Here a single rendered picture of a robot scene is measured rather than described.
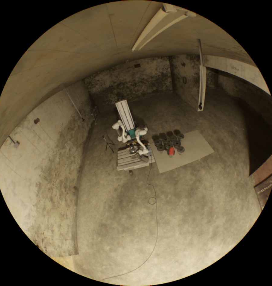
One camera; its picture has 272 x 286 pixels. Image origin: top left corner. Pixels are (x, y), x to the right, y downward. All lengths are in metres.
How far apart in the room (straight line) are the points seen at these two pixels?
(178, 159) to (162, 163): 0.53
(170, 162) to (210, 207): 1.87
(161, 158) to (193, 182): 1.30
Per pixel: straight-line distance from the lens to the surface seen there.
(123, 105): 3.00
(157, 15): 0.53
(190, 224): 2.80
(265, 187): 3.97
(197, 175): 3.05
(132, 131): 3.44
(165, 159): 3.14
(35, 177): 2.96
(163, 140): 3.32
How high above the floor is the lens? 2.68
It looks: 45 degrees down
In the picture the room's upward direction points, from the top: 20 degrees counter-clockwise
